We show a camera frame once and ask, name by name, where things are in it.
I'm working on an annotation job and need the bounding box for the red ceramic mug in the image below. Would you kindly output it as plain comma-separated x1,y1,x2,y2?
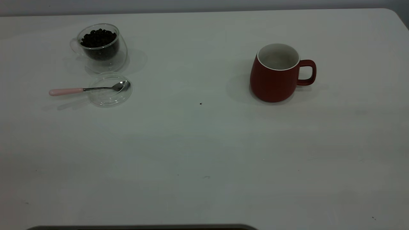
250,43,317,103

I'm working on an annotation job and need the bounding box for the pink handled metal spoon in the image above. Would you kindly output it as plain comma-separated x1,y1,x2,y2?
49,80,131,97

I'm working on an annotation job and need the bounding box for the clear glass lid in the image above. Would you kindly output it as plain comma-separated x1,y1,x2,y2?
87,72,133,107

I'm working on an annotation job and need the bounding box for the clear glass cup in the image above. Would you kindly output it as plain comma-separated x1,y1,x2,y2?
70,23,128,74

